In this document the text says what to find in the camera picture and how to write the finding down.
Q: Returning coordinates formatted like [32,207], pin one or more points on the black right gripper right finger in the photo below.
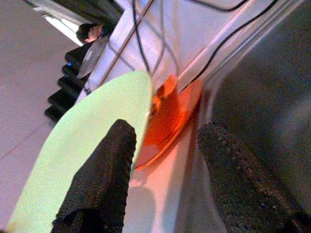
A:
[243,194]

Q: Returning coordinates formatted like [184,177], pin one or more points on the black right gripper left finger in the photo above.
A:
[102,182]

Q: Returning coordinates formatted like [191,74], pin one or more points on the green plate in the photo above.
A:
[85,121]

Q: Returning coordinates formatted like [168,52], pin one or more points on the orange plate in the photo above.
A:
[170,131]

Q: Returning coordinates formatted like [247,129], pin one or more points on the stainless steel sink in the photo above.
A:
[267,97]

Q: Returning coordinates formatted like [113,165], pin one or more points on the black power strip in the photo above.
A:
[68,85]

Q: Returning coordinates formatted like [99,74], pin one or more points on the orange bowl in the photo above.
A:
[167,89]

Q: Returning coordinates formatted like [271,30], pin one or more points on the person with dark hair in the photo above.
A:
[86,31]

